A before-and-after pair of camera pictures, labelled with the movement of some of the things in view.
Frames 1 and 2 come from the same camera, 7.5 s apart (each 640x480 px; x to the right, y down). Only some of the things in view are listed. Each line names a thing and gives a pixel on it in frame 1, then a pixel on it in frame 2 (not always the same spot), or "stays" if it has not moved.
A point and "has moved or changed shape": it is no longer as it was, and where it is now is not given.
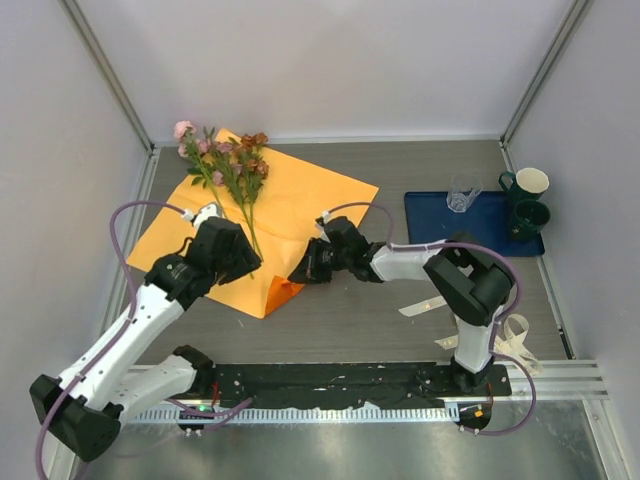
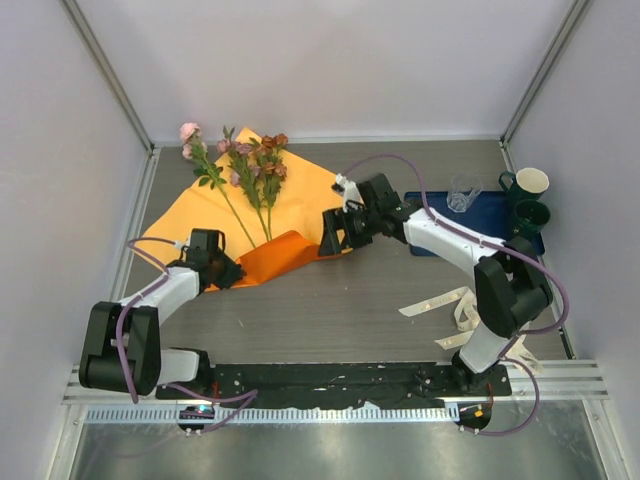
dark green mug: [528, 219] stays
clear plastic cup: [463, 189] stays
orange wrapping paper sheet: [277, 200] has moved or changed shape
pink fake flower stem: [229, 172] → [245, 171]
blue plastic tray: [430, 218] stays
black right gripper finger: [306, 272] → [334, 220]
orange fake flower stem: [258, 169] → [274, 171]
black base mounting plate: [332, 387] stays
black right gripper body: [327, 259] → [363, 225]
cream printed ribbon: [510, 342] stays
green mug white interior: [526, 184] stays
